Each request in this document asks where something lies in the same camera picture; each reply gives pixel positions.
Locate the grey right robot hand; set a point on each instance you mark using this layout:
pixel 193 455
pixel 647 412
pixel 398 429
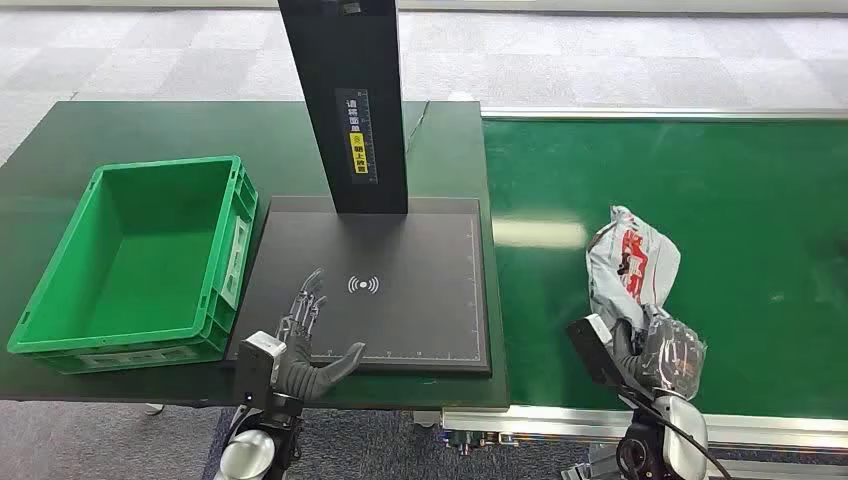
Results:
pixel 672 358

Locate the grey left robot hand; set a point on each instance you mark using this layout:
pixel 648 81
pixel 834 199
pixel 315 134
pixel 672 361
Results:
pixel 301 378

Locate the grey package with red print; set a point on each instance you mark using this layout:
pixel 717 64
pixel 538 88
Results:
pixel 629 265

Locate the green conveyor belt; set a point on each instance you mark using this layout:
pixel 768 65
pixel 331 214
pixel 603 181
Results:
pixel 729 232

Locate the black inbound scanner machine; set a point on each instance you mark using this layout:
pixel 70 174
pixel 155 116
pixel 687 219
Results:
pixel 411 265

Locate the white crate side label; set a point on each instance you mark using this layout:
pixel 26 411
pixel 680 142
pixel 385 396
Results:
pixel 234 262

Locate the white table foot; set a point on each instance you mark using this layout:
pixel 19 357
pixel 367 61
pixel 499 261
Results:
pixel 154 409

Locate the white crate end label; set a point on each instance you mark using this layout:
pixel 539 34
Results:
pixel 132 356

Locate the green plastic crate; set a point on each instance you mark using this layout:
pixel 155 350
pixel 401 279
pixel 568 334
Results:
pixel 139 265

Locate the black and yellow column label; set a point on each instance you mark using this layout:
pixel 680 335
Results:
pixel 358 136

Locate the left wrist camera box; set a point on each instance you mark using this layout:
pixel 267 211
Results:
pixel 255 364

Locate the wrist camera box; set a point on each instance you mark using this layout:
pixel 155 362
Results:
pixel 255 364
pixel 590 348

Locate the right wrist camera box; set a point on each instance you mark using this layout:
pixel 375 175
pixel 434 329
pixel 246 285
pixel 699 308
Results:
pixel 590 348

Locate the aluminium conveyor frame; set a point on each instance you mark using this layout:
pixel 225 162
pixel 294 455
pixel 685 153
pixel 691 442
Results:
pixel 762 430

